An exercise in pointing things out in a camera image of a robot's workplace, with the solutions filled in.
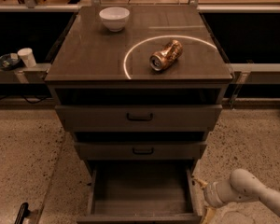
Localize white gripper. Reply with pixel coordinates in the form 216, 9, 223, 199
193, 177, 232, 224

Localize grey bottom drawer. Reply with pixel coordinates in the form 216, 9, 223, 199
77, 161, 202, 224

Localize grey drawer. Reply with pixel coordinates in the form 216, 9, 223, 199
77, 161, 202, 224
56, 105, 222, 132
74, 141, 206, 161

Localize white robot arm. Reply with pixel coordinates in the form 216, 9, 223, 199
192, 169, 280, 224

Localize grey drawer cabinet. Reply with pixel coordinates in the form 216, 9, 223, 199
46, 6, 231, 171

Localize grey middle drawer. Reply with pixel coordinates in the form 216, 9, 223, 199
74, 141, 206, 161

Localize grey top drawer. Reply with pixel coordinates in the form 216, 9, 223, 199
56, 105, 222, 132

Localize crushed golden soda can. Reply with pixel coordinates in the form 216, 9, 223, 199
149, 39, 183, 72

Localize black object on floor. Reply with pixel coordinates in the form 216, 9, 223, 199
14, 203, 30, 224

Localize white ceramic bowl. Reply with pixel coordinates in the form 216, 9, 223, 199
99, 7, 130, 32

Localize white paper cup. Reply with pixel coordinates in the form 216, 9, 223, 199
18, 48, 36, 67

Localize dark blue bowl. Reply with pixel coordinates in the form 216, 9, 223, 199
0, 53, 21, 71

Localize black cable under shelf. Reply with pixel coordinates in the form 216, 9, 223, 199
0, 94, 52, 105

